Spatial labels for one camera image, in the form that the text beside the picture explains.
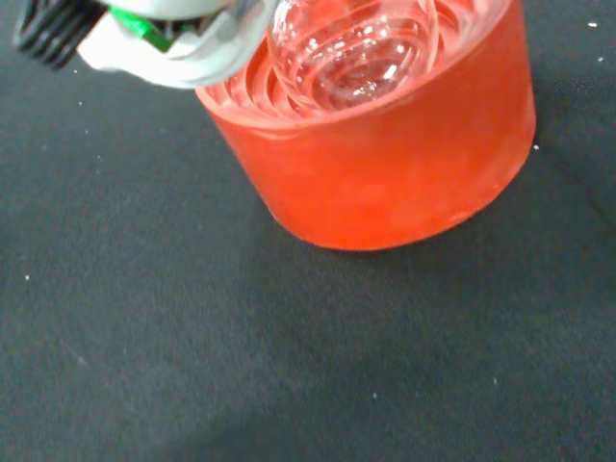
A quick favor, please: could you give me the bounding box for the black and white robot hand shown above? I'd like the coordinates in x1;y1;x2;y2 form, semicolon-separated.
13;0;281;90

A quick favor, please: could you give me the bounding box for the black bench cloth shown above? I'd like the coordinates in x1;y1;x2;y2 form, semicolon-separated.
0;0;616;462

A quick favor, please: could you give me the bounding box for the orange ribbed flask support ring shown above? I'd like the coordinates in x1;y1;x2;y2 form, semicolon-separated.
193;0;538;252

